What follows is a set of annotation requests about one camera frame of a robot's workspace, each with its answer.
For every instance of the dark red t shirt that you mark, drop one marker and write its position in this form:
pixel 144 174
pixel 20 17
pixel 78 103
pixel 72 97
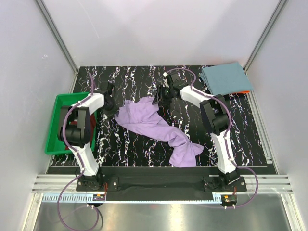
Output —
pixel 93 124

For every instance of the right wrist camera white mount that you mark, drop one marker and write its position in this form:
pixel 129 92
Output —
pixel 166 80

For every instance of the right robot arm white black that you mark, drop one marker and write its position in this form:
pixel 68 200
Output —
pixel 215 116

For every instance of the aluminium frame post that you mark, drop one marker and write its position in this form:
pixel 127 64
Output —
pixel 59 40
pixel 264 35

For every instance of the left aluminium frame post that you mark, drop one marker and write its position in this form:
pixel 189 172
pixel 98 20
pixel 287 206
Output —
pixel 59 40

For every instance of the right aluminium frame post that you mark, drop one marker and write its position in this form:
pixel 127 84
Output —
pixel 264 35

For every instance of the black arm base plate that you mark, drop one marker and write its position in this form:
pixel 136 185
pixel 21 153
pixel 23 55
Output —
pixel 167 181

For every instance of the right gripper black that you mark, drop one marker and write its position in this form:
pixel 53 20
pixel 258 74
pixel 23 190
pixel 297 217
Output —
pixel 163 102

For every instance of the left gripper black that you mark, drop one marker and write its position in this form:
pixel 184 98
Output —
pixel 113 111

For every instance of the purple t shirt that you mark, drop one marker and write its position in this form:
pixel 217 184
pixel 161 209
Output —
pixel 142 118

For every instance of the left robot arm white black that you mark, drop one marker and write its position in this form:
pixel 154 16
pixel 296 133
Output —
pixel 82 152

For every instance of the folded blue-grey t shirt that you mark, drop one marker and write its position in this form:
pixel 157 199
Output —
pixel 226 79

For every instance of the white slotted cable duct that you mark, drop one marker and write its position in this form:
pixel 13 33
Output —
pixel 113 198

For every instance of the green plastic bin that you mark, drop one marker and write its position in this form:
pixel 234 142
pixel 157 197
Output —
pixel 54 130

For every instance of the folded orange t shirt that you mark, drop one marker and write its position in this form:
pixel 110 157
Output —
pixel 243 92

